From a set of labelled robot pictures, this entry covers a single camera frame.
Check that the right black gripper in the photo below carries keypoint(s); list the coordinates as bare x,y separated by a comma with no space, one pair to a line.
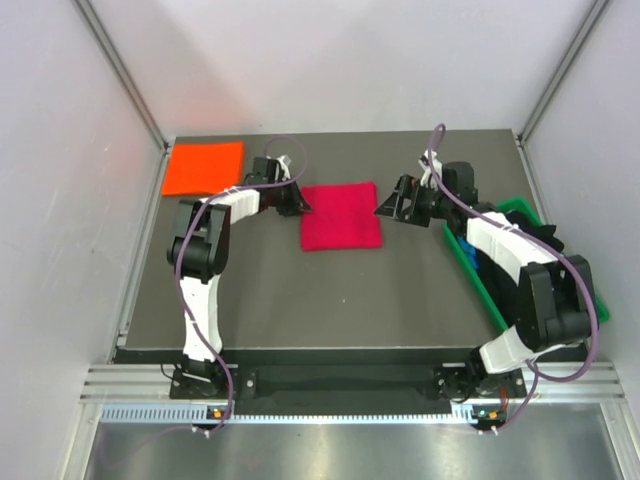
410,189

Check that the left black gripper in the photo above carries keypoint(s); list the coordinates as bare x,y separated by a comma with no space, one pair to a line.
297,203

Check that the red t shirt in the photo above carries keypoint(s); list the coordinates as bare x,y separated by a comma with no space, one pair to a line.
342,218

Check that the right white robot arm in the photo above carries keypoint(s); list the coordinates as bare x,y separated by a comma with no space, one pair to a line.
507,352

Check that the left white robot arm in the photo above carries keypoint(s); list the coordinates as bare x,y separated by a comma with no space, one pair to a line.
199,252

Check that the blue t shirt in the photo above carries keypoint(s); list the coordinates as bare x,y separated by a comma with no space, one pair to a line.
470,252

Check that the folded orange t shirt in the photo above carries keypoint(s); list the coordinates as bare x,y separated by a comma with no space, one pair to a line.
203,169

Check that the green plastic tray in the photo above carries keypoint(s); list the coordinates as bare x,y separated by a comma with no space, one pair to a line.
480,280

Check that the black t shirt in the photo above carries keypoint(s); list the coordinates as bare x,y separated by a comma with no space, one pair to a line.
499,285

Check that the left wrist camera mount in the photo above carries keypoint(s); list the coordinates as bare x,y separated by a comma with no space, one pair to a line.
283,173

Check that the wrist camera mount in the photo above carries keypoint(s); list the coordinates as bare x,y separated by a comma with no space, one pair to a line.
283,173
432,170

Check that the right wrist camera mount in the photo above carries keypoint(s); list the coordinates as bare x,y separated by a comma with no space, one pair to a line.
432,170

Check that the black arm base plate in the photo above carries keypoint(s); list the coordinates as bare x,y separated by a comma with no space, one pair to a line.
341,382

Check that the right aluminium frame post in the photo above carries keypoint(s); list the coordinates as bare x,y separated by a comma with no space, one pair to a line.
586,27

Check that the aluminium frame post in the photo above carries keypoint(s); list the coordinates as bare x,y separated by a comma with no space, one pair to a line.
586,27
122,73

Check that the left aluminium frame post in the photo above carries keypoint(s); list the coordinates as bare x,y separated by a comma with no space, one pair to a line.
122,73

